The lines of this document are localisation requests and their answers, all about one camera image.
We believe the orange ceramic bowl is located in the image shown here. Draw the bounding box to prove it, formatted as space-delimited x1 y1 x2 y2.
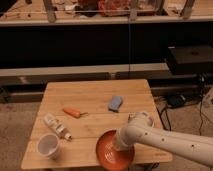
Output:
96 130 135 171

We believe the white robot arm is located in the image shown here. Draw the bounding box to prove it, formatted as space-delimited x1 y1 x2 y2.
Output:
113 112 213 168

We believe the blue sponge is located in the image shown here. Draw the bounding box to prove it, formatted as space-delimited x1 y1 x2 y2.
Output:
108 96 123 112

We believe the small dark printed box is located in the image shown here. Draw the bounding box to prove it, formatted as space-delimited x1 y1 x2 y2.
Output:
128 114 134 123

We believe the orange toy carrot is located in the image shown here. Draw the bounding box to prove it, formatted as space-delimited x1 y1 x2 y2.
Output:
63 107 85 118

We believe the white tube with label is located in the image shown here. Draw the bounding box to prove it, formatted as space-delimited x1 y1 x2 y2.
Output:
43 114 72 141

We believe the black power adapter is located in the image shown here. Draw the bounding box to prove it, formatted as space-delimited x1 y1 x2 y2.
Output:
166 95 186 108

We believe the red object on bench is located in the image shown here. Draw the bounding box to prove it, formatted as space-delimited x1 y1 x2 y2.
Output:
98 0 129 16

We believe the white paper cup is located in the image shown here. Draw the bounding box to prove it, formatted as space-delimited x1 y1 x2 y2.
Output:
37 134 60 159

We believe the black box on shelf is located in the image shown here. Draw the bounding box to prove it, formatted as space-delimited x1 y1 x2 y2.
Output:
165 45 213 75

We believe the black cable on floor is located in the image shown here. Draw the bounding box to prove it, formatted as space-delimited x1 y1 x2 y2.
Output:
198 99 205 136

